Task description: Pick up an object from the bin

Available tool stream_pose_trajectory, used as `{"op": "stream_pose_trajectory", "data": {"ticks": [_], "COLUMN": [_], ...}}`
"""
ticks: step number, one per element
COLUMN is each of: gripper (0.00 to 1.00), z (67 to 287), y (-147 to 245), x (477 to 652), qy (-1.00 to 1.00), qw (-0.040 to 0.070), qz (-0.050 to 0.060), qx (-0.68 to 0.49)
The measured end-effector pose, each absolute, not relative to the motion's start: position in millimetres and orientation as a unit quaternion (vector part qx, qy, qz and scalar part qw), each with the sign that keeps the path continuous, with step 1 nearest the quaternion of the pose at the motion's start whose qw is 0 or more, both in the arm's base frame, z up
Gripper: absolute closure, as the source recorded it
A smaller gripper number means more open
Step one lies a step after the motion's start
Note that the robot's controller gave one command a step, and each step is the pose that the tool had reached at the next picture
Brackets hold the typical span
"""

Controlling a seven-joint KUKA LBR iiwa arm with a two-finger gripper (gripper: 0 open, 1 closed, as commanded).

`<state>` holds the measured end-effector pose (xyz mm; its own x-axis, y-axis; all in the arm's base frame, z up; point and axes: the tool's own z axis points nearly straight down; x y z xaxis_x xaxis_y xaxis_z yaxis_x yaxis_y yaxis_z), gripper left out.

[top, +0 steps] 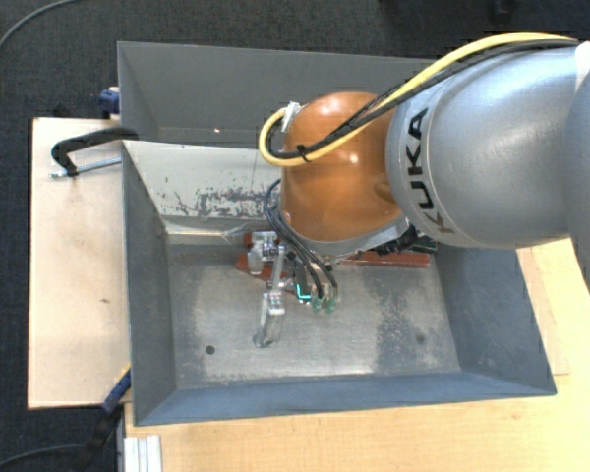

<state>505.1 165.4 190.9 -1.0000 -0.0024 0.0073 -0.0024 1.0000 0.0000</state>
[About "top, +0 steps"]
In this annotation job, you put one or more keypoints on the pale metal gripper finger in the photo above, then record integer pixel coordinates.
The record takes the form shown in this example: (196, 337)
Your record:
(274, 308)
(265, 249)

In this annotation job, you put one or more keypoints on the grey metal bin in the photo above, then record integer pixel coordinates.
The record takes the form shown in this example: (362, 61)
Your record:
(324, 357)

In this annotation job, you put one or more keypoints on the pale wood board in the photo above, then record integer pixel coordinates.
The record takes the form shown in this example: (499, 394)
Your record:
(74, 273)

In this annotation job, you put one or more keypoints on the red-brown flat block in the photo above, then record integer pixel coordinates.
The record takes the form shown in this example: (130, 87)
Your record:
(388, 259)

